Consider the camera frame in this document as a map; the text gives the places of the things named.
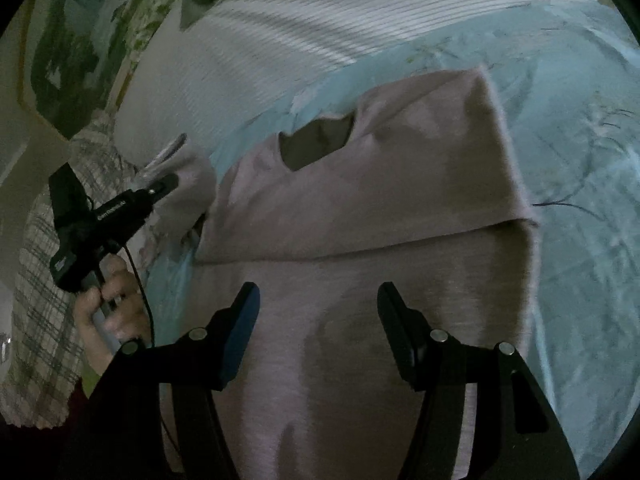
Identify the plaid checked blanket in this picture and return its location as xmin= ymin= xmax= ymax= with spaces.
xmin=1 ymin=113 xmax=165 ymax=429

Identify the mauve knit sweater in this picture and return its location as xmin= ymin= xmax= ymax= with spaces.
xmin=134 ymin=64 xmax=544 ymax=480

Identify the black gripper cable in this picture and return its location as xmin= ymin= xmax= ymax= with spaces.
xmin=84 ymin=194 xmax=158 ymax=348

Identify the person's left hand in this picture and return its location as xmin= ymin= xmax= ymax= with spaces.
xmin=74 ymin=256 xmax=152 ymax=376

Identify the white striped pillow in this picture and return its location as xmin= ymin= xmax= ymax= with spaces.
xmin=113 ymin=0 xmax=590 ymax=166

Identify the light blue floral bedsheet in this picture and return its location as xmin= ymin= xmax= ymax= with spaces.
xmin=144 ymin=0 xmax=640 ymax=476

